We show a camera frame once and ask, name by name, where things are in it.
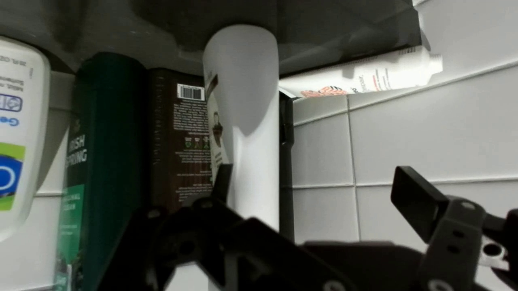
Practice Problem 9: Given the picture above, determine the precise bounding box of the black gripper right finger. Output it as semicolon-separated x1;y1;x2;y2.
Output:
389;164;518;291

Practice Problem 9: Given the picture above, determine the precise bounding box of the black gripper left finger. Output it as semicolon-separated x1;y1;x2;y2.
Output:
96;163;370;291

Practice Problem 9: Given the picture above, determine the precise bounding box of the white Nivea bottle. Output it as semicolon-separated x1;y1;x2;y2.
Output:
201;22;282;232

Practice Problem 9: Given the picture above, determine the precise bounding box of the plain black bottle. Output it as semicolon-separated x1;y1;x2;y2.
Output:
277;90;297;240

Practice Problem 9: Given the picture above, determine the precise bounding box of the black bottle with barcode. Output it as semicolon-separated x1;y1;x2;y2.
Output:
145;66;216;215

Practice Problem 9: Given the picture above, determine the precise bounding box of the dark green Irish Spring bottle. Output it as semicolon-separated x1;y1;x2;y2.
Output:
54;51;149;291

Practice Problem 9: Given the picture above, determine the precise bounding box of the white pump bottle blue label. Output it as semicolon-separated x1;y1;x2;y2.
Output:
0;35;54;244

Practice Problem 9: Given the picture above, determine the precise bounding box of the white tube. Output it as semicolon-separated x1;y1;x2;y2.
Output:
279;45;446;100

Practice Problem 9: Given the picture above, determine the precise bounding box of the black shelf unit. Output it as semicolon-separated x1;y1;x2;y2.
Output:
0;0;428;79

